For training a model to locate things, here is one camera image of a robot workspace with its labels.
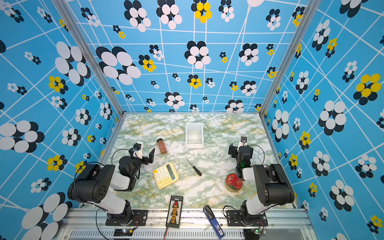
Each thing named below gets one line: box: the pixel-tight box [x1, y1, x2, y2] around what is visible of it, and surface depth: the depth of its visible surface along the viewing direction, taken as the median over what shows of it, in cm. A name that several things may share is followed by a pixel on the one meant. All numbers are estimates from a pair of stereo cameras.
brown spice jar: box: [156, 138, 168, 155], surface depth 98 cm
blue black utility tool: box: [203, 205, 226, 240], surface depth 71 cm
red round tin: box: [225, 173, 244, 193], surface depth 83 cm
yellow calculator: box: [153, 162, 180, 190], surface depth 87 cm
